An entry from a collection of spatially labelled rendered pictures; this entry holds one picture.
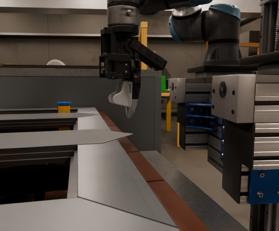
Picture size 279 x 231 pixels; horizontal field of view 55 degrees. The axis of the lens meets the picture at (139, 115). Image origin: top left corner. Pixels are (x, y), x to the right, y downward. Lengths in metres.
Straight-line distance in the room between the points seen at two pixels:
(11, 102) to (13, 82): 0.10
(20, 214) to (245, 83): 0.41
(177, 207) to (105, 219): 0.11
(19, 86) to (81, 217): 1.25
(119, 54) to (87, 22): 8.21
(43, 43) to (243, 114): 8.57
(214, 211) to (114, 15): 0.50
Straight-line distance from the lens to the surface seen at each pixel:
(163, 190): 0.40
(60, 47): 8.81
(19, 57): 9.11
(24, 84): 1.49
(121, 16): 0.63
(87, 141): 0.61
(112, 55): 0.61
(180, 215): 0.33
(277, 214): 0.95
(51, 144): 0.60
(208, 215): 0.66
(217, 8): 1.09
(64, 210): 0.30
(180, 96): 0.99
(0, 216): 0.31
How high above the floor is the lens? 0.98
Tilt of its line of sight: 7 degrees down
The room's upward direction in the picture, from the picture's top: straight up
